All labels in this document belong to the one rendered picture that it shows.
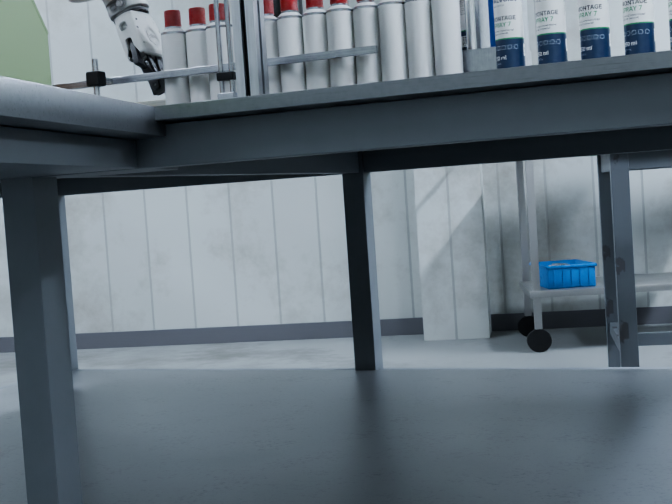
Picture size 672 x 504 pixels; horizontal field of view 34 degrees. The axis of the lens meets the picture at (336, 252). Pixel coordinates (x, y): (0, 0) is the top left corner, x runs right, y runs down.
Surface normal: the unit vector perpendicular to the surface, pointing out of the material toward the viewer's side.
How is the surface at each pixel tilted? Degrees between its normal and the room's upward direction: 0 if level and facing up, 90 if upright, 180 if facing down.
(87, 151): 90
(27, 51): 90
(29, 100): 90
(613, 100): 90
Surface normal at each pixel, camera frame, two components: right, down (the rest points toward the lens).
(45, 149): 0.98, -0.06
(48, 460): -0.38, 0.07
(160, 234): -0.18, 0.06
